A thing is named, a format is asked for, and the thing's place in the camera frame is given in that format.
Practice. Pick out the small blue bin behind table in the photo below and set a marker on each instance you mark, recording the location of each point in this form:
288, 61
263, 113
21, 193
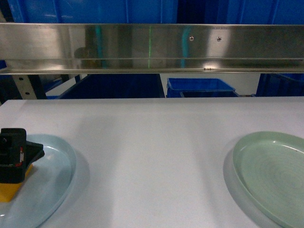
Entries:
177, 85

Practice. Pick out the yellow toy building block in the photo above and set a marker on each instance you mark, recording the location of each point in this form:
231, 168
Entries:
9, 190

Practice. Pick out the stainless steel shelf rail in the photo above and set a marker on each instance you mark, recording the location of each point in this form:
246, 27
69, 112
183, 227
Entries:
38, 48

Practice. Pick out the light green plate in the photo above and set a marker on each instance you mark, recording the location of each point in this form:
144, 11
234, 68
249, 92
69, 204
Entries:
269, 167

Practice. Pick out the light blue plate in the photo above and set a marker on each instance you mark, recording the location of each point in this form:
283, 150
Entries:
46, 186

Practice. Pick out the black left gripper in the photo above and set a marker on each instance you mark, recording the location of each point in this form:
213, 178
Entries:
16, 155

